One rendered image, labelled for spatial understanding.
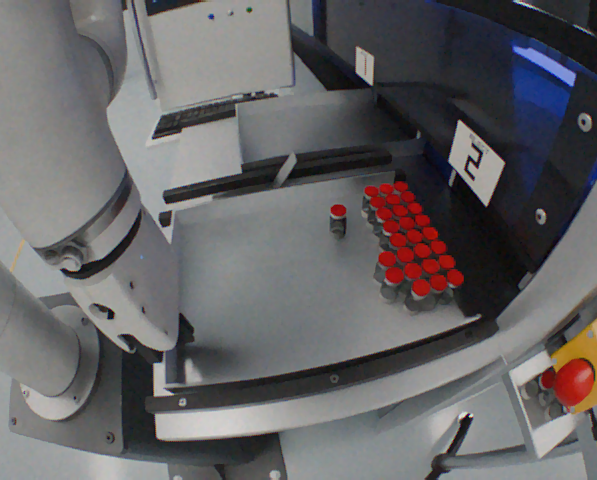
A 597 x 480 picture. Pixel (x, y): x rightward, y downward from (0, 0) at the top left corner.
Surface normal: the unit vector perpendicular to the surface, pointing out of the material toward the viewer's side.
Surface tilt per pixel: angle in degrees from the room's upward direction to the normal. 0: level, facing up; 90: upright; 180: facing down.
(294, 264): 0
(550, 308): 90
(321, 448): 0
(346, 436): 0
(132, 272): 85
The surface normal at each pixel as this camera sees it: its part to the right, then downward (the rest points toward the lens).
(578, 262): -0.98, 0.19
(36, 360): 0.91, 0.28
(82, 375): -0.06, -0.65
